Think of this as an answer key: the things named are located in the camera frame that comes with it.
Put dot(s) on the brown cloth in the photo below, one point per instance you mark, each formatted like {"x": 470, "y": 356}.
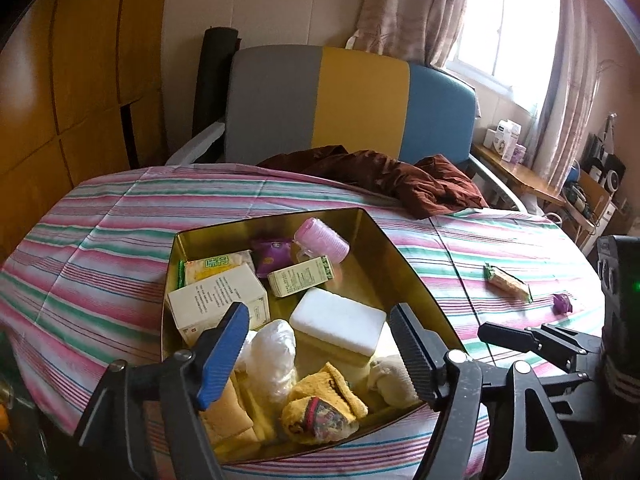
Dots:
{"x": 400, "y": 180}

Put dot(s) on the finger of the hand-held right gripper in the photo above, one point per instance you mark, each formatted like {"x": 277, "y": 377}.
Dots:
{"x": 505, "y": 335}
{"x": 580, "y": 395}

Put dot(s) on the gold-lined tin box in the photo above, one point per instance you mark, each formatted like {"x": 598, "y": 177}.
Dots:
{"x": 380, "y": 270}

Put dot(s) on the green yellow carton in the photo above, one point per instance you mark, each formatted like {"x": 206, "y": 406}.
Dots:
{"x": 300, "y": 277}

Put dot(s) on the wooden side table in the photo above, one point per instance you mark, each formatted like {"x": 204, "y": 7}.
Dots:
{"x": 520, "y": 175}

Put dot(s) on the cream sock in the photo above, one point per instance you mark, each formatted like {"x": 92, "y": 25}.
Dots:
{"x": 390, "y": 380}

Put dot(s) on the yellow green packet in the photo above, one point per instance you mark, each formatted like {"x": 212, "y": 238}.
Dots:
{"x": 215, "y": 266}

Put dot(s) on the pink hair roller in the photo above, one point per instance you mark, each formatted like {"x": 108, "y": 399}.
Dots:
{"x": 320, "y": 240}

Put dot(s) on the cluttered shelf unit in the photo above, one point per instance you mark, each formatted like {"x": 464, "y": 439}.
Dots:
{"x": 600, "y": 180}

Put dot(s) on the white plastic bag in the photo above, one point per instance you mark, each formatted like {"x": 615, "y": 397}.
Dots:
{"x": 272, "y": 355}

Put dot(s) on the purple snack packet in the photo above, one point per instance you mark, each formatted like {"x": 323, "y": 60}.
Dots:
{"x": 272, "y": 257}

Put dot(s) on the purple carton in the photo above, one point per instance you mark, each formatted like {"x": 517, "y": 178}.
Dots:
{"x": 517, "y": 154}

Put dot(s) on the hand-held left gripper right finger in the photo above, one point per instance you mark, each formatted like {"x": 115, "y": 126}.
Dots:
{"x": 410, "y": 355}

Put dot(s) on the patterned pink curtain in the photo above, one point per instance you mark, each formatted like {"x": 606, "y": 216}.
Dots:
{"x": 575, "y": 110}
{"x": 410, "y": 10}

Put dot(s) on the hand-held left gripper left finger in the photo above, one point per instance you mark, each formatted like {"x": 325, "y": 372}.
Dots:
{"x": 225, "y": 355}

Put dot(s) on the yellow patterned sock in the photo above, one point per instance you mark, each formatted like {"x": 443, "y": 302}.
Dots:
{"x": 320, "y": 410}

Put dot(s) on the wooden wardrobe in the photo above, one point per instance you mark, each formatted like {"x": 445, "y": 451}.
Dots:
{"x": 75, "y": 85}

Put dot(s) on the window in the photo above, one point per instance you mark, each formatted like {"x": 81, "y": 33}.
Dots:
{"x": 500, "y": 25}

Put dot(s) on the small purple packet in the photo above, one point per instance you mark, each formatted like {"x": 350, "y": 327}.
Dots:
{"x": 562, "y": 304}

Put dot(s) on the white foam block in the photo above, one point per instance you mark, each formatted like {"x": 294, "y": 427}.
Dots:
{"x": 335, "y": 317}

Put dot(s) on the black rolled mat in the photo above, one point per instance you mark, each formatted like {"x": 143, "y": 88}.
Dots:
{"x": 215, "y": 85}

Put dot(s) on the striped tablecloth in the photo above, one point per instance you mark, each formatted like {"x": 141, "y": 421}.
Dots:
{"x": 100, "y": 240}

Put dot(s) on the small white carton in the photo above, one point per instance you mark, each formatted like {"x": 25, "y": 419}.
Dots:
{"x": 492, "y": 139}

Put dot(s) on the tall white carton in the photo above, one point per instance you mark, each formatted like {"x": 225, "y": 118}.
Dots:
{"x": 507, "y": 135}

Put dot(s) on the grey yellow blue armchair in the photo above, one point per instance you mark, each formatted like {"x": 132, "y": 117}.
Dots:
{"x": 275, "y": 100}

